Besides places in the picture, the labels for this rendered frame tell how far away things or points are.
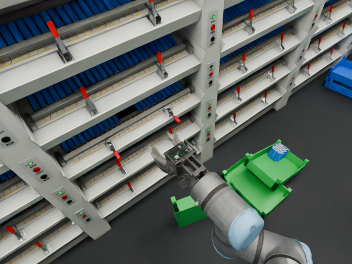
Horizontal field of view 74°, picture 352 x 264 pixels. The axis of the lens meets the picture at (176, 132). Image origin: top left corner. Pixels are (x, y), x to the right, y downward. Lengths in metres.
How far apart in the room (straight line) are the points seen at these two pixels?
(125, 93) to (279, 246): 0.61
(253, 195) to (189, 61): 0.81
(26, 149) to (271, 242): 0.69
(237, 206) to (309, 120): 1.33
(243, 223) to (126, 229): 0.87
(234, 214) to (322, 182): 1.04
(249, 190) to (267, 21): 0.85
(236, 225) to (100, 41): 0.56
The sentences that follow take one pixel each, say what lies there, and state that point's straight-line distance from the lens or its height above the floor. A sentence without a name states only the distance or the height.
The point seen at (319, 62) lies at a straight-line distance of 2.07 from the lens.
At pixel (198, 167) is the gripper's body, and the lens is 0.62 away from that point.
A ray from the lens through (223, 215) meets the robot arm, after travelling 0.56.
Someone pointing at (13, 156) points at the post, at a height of 0.73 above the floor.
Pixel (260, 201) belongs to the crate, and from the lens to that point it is 1.37.
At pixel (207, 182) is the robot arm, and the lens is 0.58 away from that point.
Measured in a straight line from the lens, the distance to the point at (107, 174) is 1.07.
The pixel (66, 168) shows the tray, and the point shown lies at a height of 0.54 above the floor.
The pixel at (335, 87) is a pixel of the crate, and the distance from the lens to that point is 2.10.
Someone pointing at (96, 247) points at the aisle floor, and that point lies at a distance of 1.35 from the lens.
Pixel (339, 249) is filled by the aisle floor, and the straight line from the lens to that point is 1.42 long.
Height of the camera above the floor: 1.22
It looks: 50 degrees down
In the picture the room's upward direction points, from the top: 7 degrees counter-clockwise
